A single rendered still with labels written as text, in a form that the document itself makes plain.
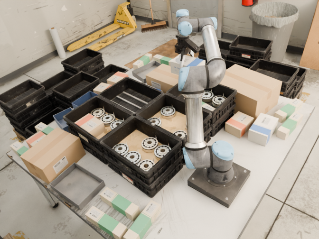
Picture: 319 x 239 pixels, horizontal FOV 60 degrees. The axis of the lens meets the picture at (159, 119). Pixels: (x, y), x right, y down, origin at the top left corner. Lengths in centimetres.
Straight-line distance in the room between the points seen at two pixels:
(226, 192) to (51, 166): 103
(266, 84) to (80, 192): 143
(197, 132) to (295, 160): 157
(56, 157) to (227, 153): 100
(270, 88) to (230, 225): 99
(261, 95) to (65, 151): 133
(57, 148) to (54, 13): 345
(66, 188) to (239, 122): 119
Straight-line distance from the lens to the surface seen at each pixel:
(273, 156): 187
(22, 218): 278
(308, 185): 270
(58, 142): 190
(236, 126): 191
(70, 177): 187
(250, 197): 165
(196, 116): 140
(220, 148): 148
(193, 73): 136
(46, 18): 496
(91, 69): 338
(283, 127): 198
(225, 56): 335
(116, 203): 159
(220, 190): 160
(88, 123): 188
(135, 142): 176
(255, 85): 208
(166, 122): 186
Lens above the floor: 205
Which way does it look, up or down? 40 degrees down
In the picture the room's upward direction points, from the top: 8 degrees counter-clockwise
